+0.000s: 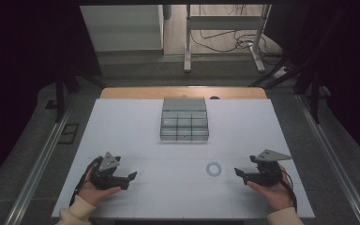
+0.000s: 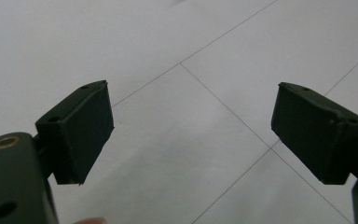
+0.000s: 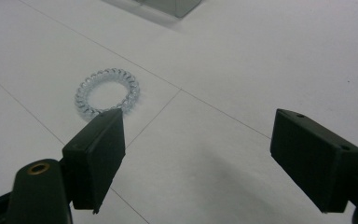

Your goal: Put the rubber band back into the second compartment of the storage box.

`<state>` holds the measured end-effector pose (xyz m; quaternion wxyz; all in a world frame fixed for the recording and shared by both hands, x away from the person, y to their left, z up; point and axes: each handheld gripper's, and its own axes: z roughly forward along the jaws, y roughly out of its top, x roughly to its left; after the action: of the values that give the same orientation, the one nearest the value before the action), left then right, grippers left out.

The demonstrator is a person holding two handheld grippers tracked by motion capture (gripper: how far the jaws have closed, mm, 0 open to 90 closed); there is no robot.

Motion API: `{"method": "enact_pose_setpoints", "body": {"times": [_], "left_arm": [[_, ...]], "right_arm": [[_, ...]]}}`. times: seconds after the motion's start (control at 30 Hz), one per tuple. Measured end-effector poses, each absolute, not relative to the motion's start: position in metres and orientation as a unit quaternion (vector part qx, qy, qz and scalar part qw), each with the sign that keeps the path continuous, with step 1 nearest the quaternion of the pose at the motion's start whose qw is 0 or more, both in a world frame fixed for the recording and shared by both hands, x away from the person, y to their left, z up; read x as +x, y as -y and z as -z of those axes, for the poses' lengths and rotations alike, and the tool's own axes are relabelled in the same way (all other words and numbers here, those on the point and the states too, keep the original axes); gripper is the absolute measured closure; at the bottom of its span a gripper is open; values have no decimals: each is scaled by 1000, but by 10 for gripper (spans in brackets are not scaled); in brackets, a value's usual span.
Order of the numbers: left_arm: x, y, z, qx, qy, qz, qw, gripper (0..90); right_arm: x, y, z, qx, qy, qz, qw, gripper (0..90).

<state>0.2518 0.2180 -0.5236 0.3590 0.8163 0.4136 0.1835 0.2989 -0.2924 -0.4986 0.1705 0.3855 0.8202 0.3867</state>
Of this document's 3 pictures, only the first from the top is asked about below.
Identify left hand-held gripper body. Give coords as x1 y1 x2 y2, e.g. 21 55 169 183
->
89 151 122 189

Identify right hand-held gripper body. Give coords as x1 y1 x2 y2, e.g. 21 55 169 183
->
248 148 293 188

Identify person's right hand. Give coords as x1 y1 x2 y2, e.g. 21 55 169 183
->
246 163 295 212

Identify person's left hand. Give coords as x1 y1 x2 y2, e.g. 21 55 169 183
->
76 163 123 207

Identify white table mat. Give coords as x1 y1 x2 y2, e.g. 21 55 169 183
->
51 98 316 219

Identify clear tiered organizer box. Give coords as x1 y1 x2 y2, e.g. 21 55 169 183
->
159 97 210 143

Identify black tripod stand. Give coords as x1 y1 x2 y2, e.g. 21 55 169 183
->
44 60 108 124
248 54 327 125

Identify white power strip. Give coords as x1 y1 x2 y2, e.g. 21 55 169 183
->
271 66 291 80

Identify dark curtain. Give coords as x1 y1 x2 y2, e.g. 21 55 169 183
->
0 0 103 195
263 0 360 172

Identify white cabinet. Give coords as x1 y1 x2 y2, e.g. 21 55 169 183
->
79 4 165 53

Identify clear tape ring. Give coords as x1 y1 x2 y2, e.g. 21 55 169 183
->
205 161 223 178

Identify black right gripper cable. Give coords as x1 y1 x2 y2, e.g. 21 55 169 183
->
279 169 299 214

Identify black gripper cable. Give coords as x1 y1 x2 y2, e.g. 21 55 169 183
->
279 169 299 214
68 156 104 207

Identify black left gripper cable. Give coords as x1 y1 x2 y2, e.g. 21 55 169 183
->
68 156 104 207

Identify dark floor frame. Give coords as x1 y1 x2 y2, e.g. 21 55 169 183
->
57 123 81 145

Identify metal floor rail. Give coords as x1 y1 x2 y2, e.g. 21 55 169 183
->
294 93 360 225
3 93 77 225

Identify black floor cables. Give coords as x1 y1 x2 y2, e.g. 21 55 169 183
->
189 4 284 60

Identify white desk frame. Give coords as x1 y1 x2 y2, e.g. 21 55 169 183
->
183 4 272 75

